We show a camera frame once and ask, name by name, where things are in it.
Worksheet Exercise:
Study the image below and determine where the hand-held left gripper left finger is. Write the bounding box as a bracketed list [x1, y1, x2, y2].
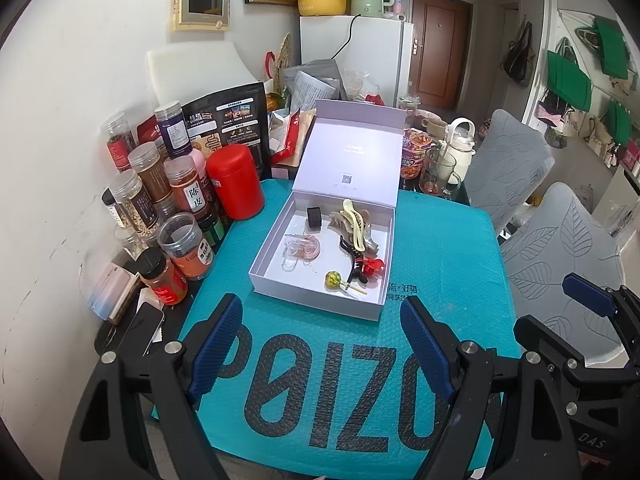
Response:
[65, 292, 244, 480]

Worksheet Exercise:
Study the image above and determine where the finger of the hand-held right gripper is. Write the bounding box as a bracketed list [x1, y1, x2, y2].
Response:
[561, 272, 640, 346]
[514, 314, 640, 403]

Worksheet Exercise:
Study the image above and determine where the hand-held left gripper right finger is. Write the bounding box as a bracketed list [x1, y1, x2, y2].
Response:
[400, 296, 601, 480]

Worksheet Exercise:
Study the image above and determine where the green yellow lollipop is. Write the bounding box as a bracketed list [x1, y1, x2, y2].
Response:
[324, 271, 368, 296]

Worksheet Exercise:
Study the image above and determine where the pink round compact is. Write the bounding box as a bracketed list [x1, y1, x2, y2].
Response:
[294, 235, 321, 263]

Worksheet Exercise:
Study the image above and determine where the cream hair claw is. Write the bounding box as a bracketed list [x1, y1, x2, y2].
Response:
[328, 199, 368, 251]

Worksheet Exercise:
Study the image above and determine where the marbled beige hair claw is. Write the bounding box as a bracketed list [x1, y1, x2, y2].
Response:
[327, 212, 381, 253]

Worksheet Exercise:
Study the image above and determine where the white gift box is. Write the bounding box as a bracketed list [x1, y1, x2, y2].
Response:
[248, 99, 407, 322]

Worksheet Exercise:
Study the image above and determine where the grey leaf-pattern chair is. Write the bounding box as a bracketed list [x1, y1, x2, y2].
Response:
[462, 109, 556, 233]
[500, 182, 626, 361]

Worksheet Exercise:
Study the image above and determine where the black-capped chili bottle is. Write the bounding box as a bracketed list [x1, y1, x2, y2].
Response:
[136, 249, 190, 307]

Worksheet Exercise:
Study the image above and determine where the black smartphone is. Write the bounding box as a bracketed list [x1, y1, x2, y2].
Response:
[95, 302, 166, 358]

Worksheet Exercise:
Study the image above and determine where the teal bubble mailer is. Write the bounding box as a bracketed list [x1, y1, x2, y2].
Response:
[151, 179, 523, 453]

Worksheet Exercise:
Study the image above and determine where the pastel pink box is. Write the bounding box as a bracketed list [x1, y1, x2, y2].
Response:
[85, 265, 141, 323]

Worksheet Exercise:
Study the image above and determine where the red canister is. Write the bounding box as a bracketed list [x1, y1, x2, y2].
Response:
[206, 144, 266, 221]

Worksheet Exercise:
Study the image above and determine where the glass mug with cat print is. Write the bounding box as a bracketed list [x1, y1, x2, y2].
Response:
[419, 149, 463, 197]

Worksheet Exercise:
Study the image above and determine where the green tote bag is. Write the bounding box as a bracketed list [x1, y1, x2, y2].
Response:
[607, 101, 633, 148]
[594, 16, 630, 81]
[546, 50, 593, 111]

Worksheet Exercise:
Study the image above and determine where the cluster of clear spice jars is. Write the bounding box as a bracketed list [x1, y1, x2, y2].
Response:
[100, 101, 221, 281]

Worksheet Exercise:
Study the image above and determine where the pink bottle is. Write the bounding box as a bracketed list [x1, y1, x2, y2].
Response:
[190, 149, 211, 196]

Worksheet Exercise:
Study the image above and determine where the white kettle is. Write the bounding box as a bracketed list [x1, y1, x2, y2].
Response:
[442, 117, 477, 181]

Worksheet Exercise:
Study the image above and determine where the instant noodle cup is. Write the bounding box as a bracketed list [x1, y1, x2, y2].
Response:
[400, 129, 433, 181]

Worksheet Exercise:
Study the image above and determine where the red snack packet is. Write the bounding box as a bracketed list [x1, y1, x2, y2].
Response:
[270, 109, 306, 165]

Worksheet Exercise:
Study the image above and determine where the black snack pouch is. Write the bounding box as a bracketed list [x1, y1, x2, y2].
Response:
[181, 81, 267, 181]

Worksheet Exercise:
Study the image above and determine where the dark hanging bag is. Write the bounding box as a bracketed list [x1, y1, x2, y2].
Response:
[502, 20, 537, 88]

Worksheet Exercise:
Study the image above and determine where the printed paper sheet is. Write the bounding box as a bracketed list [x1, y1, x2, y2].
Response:
[292, 71, 337, 111]

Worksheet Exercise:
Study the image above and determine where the clear plastic bag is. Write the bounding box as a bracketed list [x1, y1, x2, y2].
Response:
[345, 67, 383, 103]

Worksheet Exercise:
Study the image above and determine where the white foam block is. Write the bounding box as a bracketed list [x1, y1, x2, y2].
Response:
[146, 42, 257, 106]

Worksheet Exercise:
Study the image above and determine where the brown door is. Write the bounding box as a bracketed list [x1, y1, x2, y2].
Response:
[411, 0, 473, 111]

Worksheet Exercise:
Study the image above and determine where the grey mailer bag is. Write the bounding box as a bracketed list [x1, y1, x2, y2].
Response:
[280, 58, 348, 103]

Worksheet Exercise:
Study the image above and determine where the white refrigerator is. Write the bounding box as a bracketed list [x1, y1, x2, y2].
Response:
[299, 15, 416, 108]

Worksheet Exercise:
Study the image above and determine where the black power cable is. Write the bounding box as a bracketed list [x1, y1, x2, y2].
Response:
[327, 14, 363, 61]

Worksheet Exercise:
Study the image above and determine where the wood-framed wall monitor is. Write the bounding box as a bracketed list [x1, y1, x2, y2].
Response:
[173, 0, 231, 32]

